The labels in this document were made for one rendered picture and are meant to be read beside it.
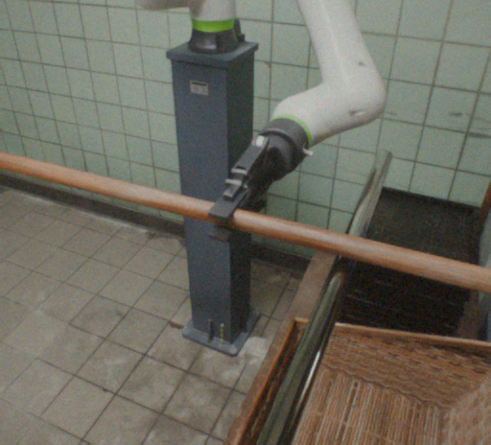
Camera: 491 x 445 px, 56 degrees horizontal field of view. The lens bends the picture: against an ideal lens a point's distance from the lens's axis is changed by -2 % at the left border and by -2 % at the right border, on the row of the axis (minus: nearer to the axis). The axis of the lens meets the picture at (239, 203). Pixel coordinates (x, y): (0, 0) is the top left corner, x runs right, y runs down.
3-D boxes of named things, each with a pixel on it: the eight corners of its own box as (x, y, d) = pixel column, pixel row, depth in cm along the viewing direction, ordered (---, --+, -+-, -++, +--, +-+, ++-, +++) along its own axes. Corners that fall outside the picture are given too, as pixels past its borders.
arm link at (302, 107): (296, 144, 103) (272, 101, 99) (347, 123, 95) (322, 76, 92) (275, 174, 92) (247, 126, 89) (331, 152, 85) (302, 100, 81)
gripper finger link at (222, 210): (246, 196, 69) (246, 192, 68) (226, 222, 63) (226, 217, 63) (227, 192, 70) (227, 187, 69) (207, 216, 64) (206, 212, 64)
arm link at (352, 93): (292, -28, 96) (265, -44, 86) (340, -60, 89) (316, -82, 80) (348, 135, 94) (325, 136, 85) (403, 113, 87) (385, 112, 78)
